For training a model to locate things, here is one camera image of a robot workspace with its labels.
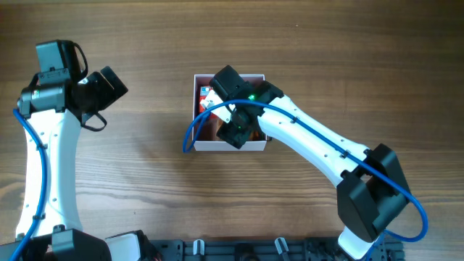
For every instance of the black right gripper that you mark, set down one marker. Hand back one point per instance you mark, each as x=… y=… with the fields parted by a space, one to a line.
x=235 y=132

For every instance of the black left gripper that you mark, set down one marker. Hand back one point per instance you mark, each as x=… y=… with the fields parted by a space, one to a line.
x=110 y=92

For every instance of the red toy fire truck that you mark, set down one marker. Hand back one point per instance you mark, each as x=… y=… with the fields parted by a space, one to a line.
x=207 y=98

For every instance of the brown plush toy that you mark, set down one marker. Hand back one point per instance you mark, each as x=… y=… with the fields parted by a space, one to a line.
x=257 y=136

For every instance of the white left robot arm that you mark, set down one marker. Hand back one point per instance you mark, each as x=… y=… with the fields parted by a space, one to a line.
x=49 y=226

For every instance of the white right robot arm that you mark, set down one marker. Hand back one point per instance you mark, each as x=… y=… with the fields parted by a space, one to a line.
x=365 y=208

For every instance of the white cardboard box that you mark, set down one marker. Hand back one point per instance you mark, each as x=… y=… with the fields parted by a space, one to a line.
x=207 y=140

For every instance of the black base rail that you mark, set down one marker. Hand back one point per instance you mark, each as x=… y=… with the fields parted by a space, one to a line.
x=309 y=249

